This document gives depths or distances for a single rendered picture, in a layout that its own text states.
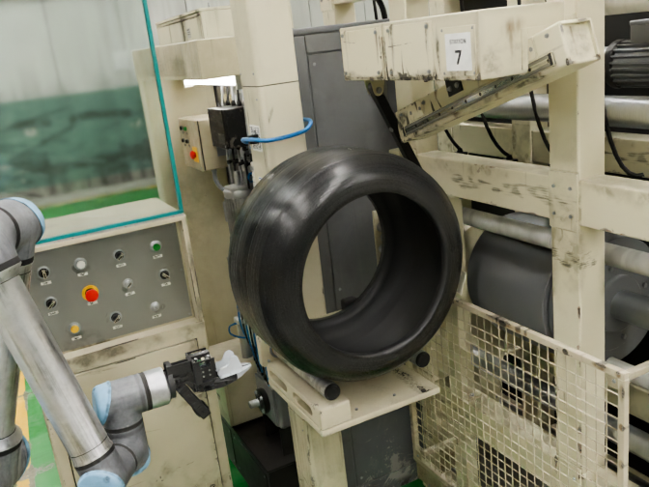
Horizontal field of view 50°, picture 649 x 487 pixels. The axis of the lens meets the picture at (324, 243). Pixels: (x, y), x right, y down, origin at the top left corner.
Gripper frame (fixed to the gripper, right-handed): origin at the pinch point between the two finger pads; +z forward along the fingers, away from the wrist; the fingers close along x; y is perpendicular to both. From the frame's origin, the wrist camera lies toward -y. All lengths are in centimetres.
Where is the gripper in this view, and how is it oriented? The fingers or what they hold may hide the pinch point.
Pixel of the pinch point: (246, 368)
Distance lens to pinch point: 178.2
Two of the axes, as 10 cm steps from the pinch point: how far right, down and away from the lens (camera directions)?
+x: -4.5, -2.2, 8.6
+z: 8.9, -2.1, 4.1
